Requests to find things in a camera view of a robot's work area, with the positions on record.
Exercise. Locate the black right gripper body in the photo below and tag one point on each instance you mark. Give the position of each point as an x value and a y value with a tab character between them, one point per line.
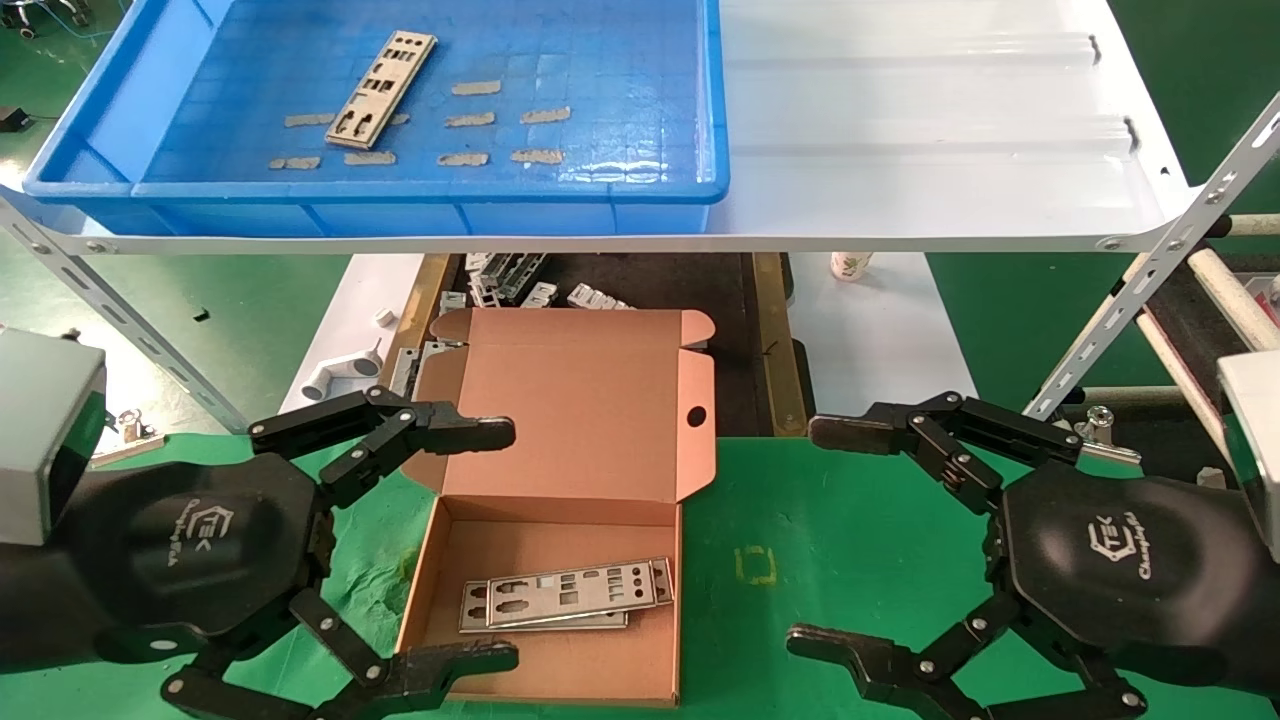
1120	560

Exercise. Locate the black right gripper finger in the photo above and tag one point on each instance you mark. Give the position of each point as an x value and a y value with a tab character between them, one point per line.
870	430
890	680

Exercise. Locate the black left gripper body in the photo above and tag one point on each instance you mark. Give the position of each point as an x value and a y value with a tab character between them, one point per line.
190	550

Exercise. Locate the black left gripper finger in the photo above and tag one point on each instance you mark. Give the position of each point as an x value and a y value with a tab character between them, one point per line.
460	430
460	660

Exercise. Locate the silver metal I/O shield plate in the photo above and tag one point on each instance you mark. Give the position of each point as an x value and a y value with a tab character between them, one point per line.
620	600
470	620
400	72

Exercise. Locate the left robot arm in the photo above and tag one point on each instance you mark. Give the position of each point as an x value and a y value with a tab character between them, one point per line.
20	600

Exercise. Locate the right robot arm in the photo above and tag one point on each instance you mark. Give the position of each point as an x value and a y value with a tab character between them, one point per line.
1268	640

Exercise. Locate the brown cardboard box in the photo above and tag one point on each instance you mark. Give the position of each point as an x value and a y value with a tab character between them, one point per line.
590	400

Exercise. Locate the blue plastic tray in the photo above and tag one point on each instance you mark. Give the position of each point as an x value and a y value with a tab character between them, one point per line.
620	60

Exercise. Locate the grey metal plate part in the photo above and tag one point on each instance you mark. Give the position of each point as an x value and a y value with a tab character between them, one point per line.
402	375

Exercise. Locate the white lower board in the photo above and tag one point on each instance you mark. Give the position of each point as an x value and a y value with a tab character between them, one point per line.
880	350

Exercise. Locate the small white block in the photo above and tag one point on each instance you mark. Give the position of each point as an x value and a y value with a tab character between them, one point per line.
1210	478

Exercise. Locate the green table cloth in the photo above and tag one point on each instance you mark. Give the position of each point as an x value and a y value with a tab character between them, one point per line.
850	560

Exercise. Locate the white plastic pipe fitting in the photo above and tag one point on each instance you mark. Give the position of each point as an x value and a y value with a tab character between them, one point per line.
340	372

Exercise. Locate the grey slotted shelf upright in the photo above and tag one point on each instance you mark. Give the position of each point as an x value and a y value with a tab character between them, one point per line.
150	330
1150	280

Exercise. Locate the white metal shelf board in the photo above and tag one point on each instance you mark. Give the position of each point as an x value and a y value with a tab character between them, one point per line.
900	150

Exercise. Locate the black power adapter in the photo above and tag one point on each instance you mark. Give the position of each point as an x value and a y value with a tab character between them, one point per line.
12	119

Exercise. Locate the chrome chair wheel base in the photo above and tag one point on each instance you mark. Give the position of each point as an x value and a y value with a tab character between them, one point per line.
25	25

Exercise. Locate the small metal bracket pile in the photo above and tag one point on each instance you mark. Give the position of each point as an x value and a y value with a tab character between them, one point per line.
483	282

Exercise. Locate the ladder shaped metal bracket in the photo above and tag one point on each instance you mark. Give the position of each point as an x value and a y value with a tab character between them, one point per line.
524	274

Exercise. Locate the ribbed metal bracket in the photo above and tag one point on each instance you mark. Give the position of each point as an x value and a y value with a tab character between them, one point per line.
598	297

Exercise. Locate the white tube cart frame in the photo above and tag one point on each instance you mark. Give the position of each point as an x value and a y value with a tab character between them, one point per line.
1235	295

